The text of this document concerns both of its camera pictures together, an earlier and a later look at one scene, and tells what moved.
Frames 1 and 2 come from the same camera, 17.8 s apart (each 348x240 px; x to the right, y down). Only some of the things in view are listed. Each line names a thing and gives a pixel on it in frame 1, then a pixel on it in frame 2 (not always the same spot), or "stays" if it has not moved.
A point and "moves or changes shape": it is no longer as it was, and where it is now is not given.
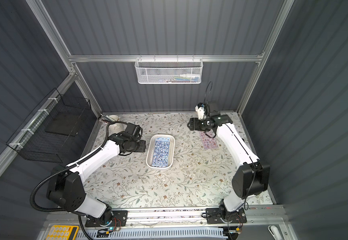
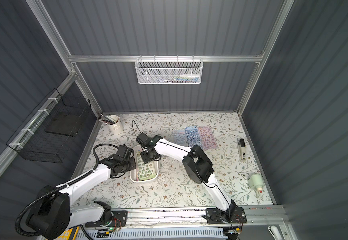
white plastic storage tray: (150, 142) moves or changes shape
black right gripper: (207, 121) -> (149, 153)
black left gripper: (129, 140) -> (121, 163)
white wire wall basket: (169, 70) stays
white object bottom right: (275, 232) stays
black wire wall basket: (48, 133) stays
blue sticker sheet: (161, 153) moves or changes shape
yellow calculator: (63, 232) stays
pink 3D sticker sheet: (208, 143) stays
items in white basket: (183, 78) stays
